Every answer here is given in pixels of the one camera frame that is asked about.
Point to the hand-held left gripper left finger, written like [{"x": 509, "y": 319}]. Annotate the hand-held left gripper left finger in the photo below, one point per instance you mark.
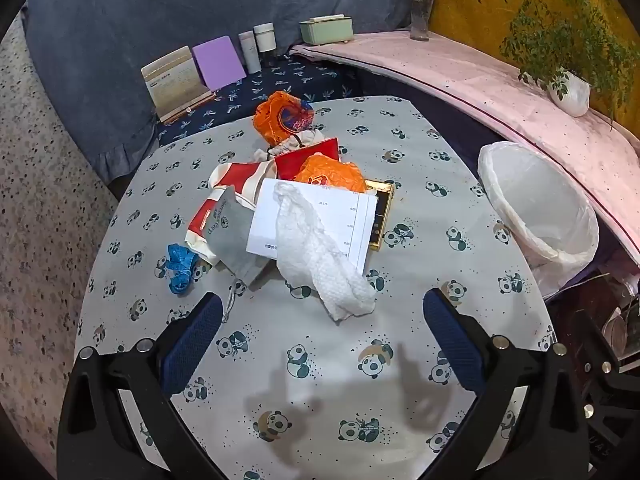
[{"x": 192, "y": 345}]

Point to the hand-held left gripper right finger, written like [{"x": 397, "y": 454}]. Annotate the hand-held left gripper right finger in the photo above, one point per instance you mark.
[{"x": 455, "y": 345}]

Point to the blue plastic wrapper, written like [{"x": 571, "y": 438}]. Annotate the blue plastic wrapper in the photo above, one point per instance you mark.
[{"x": 179, "y": 270}]

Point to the grey fabric pouch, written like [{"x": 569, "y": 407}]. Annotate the grey fabric pouch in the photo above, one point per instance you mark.
[{"x": 230, "y": 230}]

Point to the white paper towel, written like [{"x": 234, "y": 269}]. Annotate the white paper towel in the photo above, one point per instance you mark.
[{"x": 310, "y": 255}]

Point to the bin with white liner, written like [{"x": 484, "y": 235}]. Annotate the bin with white liner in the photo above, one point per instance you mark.
[{"x": 540, "y": 210}]

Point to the white printed paper sheet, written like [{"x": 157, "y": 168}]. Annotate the white printed paper sheet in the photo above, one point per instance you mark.
[{"x": 345, "y": 210}]

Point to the orange plastic bag red print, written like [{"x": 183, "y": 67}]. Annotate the orange plastic bag red print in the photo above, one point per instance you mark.
[{"x": 325, "y": 172}]

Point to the gold black box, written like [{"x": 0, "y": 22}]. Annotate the gold black box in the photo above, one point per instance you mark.
[{"x": 382, "y": 210}]

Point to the crushed red white paper cup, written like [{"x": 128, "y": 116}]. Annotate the crushed red white paper cup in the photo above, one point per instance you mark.
[{"x": 240, "y": 175}]

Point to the red cardboard box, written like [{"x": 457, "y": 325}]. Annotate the red cardboard box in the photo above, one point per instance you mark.
[{"x": 300, "y": 160}]

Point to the crumpled cream paper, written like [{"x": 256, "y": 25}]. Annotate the crumpled cream paper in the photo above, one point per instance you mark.
[{"x": 312, "y": 139}]

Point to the orange plastic bag blue print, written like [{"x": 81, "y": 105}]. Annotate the orange plastic bag blue print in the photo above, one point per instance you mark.
[{"x": 272, "y": 120}]

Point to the dark purple cloth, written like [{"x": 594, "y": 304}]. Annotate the dark purple cloth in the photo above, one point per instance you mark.
[{"x": 425, "y": 95}]

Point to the desk calendar on wooden stand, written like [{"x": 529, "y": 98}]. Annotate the desk calendar on wooden stand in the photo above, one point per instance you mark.
[{"x": 172, "y": 82}]

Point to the pink blanket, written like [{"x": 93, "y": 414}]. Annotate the pink blanket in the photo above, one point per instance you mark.
[{"x": 475, "y": 75}]

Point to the green plant in white pot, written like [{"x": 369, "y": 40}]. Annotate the green plant in white pot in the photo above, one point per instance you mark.
[{"x": 572, "y": 95}]

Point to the dark blue patterned cloth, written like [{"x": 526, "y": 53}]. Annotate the dark blue patterned cloth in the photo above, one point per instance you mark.
[{"x": 280, "y": 80}]

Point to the grey white bottle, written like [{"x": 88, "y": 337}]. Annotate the grey white bottle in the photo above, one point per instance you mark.
[{"x": 249, "y": 52}]

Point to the white jar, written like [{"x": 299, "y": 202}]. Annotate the white jar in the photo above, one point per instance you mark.
[{"x": 264, "y": 37}]

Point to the glass vase with red flowers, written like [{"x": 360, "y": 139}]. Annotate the glass vase with red flowers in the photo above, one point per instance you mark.
[{"x": 421, "y": 20}]

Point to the yellow cloth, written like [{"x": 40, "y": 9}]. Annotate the yellow cloth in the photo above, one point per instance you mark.
[{"x": 465, "y": 15}]

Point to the grey blue cushion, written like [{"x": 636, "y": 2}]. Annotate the grey blue cushion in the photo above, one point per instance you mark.
[{"x": 125, "y": 20}]

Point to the green tissue box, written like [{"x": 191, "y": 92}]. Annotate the green tissue box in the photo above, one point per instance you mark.
[{"x": 325, "y": 30}]

